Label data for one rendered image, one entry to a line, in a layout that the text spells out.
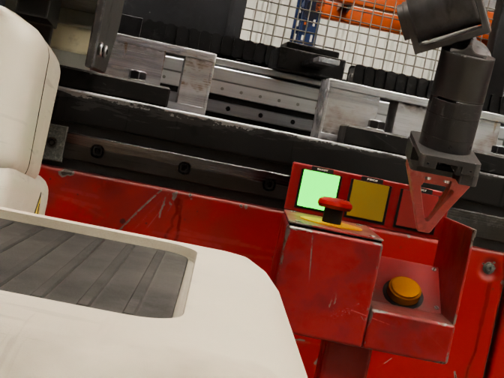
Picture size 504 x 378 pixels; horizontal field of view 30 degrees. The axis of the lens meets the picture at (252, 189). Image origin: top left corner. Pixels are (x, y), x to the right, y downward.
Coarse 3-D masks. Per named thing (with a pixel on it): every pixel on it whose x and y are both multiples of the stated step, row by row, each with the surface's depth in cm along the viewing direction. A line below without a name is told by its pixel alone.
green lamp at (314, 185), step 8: (304, 176) 115; (312, 176) 115; (320, 176) 115; (328, 176) 115; (336, 176) 115; (304, 184) 115; (312, 184) 115; (320, 184) 115; (328, 184) 115; (336, 184) 115; (304, 192) 115; (312, 192) 115; (320, 192) 115; (328, 192) 115; (336, 192) 115; (304, 200) 115; (312, 200) 115; (320, 208) 115
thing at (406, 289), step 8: (392, 280) 108; (400, 280) 108; (408, 280) 108; (392, 288) 107; (400, 288) 107; (408, 288) 107; (416, 288) 107; (392, 296) 107; (400, 296) 106; (408, 296) 106; (416, 296) 107; (408, 304) 107
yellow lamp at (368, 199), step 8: (352, 184) 115; (360, 184) 115; (368, 184) 115; (376, 184) 115; (352, 192) 115; (360, 192) 115; (368, 192) 115; (376, 192) 115; (384, 192) 115; (352, 200) 115; (360, 200) 115; (368, 200) 115; (376, 200) 115; (384, 200) 115; (352, 208) 115; (360, 208) 115; (368, 208) 115; (376, 208) 115; (384, 208) 115; (352, 216) 115; (360, 216) 115; (368, 216) 115; (376, 216) 115
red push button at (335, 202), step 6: (324, 198) 106; (330, 198) 106; (336, 198) 107; (324, 204) 106; (330, 204) 105; (336, 204) 105; (342, 204) 105; (348, 204) 106; (324, 210) 107; (330, 210) 106; (336, 210) 106; (342, 210) 105; (348, 210) 106; (324, 216) 107; (330, 216) 106; (336, 216) 106; (342, 216) 107; (330, 222) 106; (336, 222) 106
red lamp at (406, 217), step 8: (408, 192) 115; (408, 200) 115; (424, 200) 115; (432, 200) 115; (400, 208) 115; (408, 208) 115; (424, 208) 115; (432, 208) 115; (400, 216) 115; (408, 216) 115; (424, 216) 115; (400, 224) 115; (408, 224) 115
